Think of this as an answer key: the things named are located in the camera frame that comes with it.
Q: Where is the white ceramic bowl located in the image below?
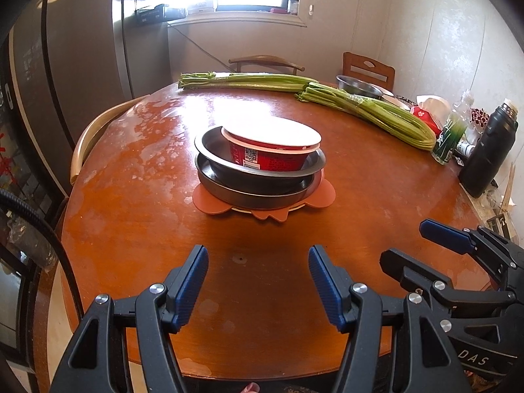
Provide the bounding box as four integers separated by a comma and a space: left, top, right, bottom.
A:
381, 93, 411, 110

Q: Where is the long celery bunch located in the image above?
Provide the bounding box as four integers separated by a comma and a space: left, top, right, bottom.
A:
179, 71, 318, 91

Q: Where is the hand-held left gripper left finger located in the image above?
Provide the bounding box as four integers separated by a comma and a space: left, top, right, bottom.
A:
51, 245, 209, 393

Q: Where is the wooden frame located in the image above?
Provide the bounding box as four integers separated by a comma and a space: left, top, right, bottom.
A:
489, 163, 524, 246

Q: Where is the round steel plate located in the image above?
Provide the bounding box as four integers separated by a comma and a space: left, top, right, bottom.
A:
196, 153, 324, 209

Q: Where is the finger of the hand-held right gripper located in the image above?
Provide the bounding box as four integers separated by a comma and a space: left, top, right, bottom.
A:
419, 218, 524, 273
380, 248, 517, 309

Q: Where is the dotted red pouch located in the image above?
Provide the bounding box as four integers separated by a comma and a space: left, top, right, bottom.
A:
471, 107, 491, 130

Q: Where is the deep steel bowl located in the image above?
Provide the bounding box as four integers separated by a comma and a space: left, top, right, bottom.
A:
336, 75, 384, 99

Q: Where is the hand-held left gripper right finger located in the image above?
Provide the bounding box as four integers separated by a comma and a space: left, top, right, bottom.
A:
308, 245, 469, 393

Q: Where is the grey refrigerator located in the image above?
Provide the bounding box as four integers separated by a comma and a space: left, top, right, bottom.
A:
10, 0, 170, 197

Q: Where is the shallow steel bowl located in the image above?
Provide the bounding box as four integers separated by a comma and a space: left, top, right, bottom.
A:
194, 126, 327, 189

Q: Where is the clear bottle green label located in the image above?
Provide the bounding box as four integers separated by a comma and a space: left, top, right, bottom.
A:
432, 92, 473, 165

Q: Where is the red tissue pack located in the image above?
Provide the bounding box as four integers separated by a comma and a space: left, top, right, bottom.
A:
409, 95, 451, 137

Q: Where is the wooden slat-back chair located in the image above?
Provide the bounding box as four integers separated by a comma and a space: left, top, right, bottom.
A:
342, 52, 396, 91

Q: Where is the black thermos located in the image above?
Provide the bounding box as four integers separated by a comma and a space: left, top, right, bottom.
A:
458, 99, 520, 198

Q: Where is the dark glass cabinet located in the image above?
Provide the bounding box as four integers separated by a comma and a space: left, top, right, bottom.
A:
0, 41, 70, 373

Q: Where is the black box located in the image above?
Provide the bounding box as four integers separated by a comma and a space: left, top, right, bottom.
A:
137, 4, 169, 26

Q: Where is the dark wooden curved chair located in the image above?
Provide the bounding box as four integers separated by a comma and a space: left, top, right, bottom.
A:
228, 54, 306, 75

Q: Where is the thin wall cable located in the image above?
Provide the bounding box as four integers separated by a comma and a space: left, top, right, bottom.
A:
169, 28, 235, 67

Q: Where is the light wooden curved chair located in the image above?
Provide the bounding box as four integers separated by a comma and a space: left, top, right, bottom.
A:
69, 95, 151, 187

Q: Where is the wrapped celery bunch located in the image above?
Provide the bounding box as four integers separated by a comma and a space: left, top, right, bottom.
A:
297, 83, 437, 149

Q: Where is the pink animal-shaped plate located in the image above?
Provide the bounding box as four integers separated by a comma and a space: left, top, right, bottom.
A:
192, 172, 336, 225

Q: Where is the red paper bowl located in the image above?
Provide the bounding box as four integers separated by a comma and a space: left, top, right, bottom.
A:
223, 133, 321, 171

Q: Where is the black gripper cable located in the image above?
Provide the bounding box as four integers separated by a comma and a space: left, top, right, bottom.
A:
0, 190, 83, 330

